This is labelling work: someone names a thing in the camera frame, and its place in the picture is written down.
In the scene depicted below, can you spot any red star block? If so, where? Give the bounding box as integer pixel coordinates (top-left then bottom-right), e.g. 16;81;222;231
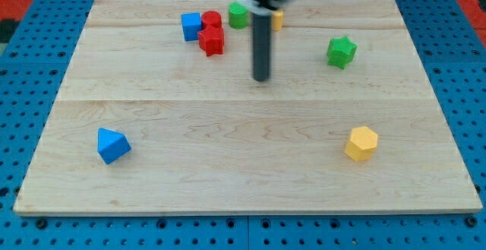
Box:
197;25;225;57

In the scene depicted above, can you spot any yellow hexagon block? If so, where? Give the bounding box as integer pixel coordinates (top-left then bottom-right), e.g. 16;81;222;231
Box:
344;126;378;162

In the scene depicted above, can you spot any red cylinder block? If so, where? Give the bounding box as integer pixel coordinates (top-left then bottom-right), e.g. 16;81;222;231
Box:
200;10;222;29

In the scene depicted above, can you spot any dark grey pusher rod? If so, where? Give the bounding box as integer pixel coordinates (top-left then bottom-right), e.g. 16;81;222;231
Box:
252;14;272;82

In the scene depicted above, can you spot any green star block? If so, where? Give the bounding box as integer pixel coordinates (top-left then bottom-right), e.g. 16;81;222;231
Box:
326;36;358;69

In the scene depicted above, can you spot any blue triangle block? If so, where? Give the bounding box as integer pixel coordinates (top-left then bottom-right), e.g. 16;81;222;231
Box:
97;128;131;165

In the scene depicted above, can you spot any green cylinder block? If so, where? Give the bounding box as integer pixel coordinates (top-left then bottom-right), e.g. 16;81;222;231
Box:
228;2;248;29

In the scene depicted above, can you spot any light wooden board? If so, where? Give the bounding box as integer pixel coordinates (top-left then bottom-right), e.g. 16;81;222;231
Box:
14;0;482;217

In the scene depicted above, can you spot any small yellow block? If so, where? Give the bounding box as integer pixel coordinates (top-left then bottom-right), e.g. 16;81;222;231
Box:
272;9;284;31

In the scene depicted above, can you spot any blue cube block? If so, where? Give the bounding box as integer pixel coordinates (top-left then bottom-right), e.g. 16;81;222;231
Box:
181;12;202;42

